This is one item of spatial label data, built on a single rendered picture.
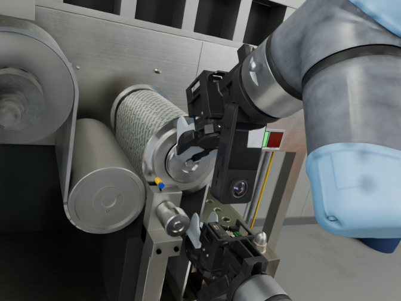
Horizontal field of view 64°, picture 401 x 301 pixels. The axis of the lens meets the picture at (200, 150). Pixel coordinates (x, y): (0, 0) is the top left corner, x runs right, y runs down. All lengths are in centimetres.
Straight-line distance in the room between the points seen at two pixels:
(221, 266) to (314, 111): 37
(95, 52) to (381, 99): 66
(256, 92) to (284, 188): 119
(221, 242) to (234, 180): 18
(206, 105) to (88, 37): 46
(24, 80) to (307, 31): 29
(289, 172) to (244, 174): 109
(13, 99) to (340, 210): 31
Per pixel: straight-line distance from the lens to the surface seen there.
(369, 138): 20
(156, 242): 52
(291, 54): 27
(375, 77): 22
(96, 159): 53
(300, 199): 311
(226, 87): 38
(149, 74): 82
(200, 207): 62
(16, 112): 36
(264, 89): 30
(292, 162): 143
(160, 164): 52
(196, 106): 41
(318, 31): 25
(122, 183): 52
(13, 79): 40
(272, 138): 107
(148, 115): 59
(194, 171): 53
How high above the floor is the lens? 144
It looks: 19 degrees down
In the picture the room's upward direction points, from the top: 12 degrees clockwise
